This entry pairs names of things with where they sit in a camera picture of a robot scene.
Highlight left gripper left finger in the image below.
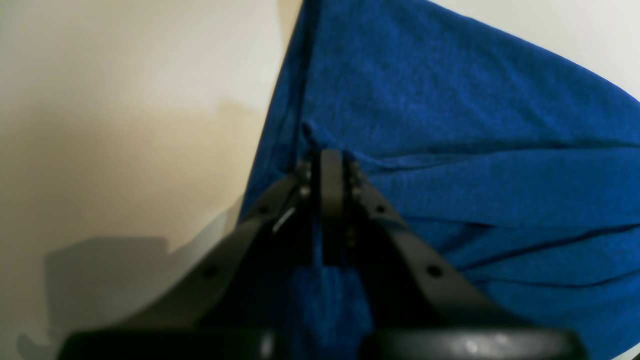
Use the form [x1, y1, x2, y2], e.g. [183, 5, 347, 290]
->
[58, 157, 316, 360]

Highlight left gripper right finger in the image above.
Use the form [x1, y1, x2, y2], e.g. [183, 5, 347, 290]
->
[320, 149, 586, 360]

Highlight dark blue t-shirt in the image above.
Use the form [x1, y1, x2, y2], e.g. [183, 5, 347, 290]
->
[241, 0, 640, 360]

